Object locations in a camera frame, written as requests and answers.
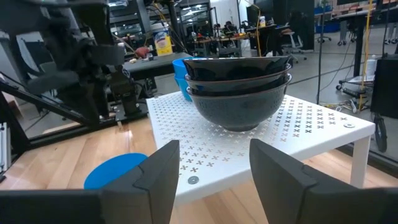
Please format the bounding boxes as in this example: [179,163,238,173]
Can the white perforated metal shelf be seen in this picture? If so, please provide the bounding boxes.
[145,91,376,207]

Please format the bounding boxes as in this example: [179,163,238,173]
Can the white office chair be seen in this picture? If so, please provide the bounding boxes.
[279,29,308,62]

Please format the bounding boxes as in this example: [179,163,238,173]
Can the wheeled cart base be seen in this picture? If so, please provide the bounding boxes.
[335,76,374,98]

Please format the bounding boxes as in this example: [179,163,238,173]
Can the blue storage bins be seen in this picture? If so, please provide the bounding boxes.
[314,4,340,34]

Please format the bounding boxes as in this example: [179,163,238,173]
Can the cluttered wooden workbench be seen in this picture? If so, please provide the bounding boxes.
[192,24,282,58]

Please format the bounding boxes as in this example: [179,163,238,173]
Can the blue plastic mini bowl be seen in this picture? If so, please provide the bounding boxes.
[83,152,149,190]
[172,57,188,79]
[174,76,193,103]

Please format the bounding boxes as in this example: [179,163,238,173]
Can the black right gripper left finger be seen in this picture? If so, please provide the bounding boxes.
[101,139,181,224]

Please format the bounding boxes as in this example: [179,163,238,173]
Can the dark grey desk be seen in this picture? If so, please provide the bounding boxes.
[123,52,194,82]

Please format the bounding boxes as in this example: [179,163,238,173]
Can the yellow hanging cable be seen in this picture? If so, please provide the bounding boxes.
[359,0,374,111]

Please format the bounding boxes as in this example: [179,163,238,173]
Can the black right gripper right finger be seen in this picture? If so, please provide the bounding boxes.
[249,139,336,224]

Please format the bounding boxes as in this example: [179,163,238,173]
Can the black work table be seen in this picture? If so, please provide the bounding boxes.
[334,6,398,78]

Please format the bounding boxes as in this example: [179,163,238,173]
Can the yellow wipes canister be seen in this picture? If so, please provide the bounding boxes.
[153,29,174,57]

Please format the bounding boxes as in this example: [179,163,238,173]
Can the thin black stand pole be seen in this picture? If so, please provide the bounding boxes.
[316,0,326,105]

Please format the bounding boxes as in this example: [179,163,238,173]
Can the black aluminium table frame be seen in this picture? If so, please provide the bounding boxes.
[0,73,398,187]

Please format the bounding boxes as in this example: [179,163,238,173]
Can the white plastic bottle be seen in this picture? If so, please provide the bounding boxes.
[366,55,377,77]

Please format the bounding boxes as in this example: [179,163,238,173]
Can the black equipment box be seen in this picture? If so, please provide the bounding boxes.
[370,55,398,121]

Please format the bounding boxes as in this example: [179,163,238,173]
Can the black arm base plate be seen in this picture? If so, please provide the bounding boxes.
[114,102,149,121]

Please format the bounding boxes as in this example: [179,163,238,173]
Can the black rubber wheel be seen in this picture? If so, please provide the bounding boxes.
[374,113,389,154]

